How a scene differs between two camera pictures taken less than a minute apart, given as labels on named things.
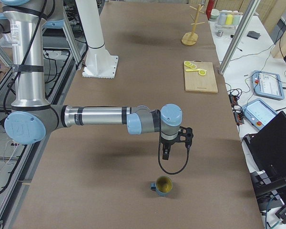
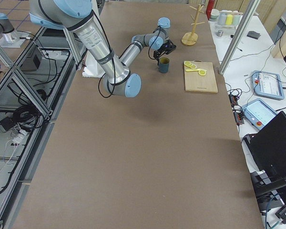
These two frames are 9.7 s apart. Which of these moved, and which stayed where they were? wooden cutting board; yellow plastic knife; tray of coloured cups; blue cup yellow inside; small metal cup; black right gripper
Moved: blue cup yellow inside; black right gripper
Stayed: wooden cutting board; tray of coloured cups; yellow plastic knife; small metal cup
